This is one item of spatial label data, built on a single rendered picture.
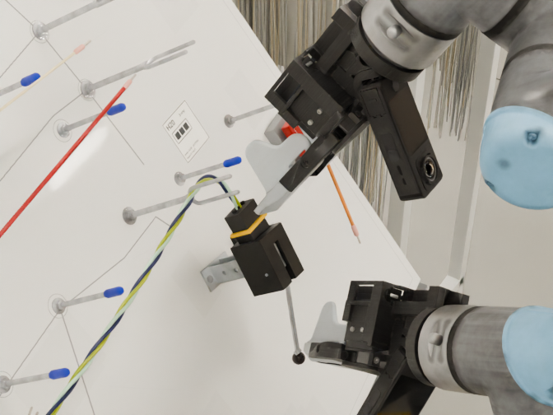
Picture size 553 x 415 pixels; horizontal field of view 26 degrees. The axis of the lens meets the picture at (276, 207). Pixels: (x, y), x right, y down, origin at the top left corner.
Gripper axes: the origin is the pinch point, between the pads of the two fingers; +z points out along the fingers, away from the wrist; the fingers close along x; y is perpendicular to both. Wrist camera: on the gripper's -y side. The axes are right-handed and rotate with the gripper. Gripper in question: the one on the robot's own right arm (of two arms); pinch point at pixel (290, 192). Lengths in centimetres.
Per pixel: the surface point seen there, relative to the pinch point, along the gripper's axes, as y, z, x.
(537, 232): -36, 86, -153
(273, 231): -1.3, 5.7, -0.6
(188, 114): 14.1, 8.4, -6.9
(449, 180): -13, 97, -159
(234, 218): 2.3, 6.2, 1.6
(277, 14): 27, 37, -72
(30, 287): 9.6, 10.6, 21.7
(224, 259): 0.6, 13.7, -0.9
